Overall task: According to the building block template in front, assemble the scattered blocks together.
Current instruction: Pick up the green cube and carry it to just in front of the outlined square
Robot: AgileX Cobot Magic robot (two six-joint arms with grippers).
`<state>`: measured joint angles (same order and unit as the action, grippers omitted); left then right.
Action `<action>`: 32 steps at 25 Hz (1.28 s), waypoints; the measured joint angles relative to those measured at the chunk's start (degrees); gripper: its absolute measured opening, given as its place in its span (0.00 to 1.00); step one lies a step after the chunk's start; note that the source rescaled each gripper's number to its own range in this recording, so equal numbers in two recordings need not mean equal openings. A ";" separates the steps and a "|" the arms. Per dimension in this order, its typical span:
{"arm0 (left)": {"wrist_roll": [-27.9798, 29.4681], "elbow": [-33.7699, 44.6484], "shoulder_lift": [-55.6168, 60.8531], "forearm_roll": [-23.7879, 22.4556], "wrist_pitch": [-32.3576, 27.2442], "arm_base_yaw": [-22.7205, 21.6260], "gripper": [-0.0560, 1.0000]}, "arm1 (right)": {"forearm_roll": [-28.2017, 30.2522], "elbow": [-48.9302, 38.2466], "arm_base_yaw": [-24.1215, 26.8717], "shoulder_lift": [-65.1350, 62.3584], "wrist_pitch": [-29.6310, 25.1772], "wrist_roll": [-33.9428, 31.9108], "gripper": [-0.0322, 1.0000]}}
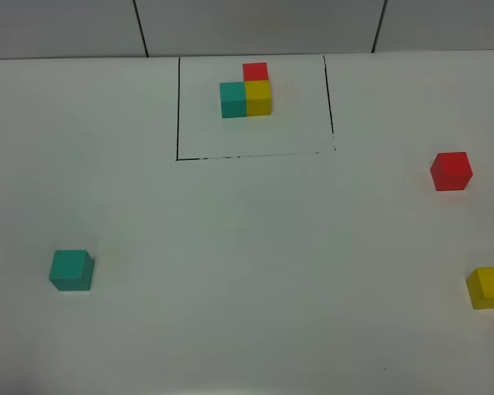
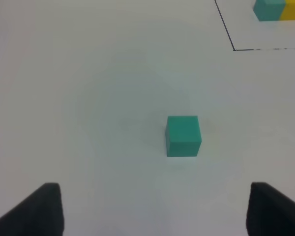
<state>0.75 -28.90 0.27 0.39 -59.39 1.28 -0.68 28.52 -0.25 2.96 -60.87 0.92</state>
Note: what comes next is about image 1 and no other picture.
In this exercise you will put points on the yellow template cube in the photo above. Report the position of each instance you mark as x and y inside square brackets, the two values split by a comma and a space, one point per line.
[259, 98]

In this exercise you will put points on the teal template cube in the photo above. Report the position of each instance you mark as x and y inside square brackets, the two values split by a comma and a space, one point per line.
[233, 99]

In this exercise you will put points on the red template cube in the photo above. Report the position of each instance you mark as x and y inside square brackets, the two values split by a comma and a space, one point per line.
[255, 71]

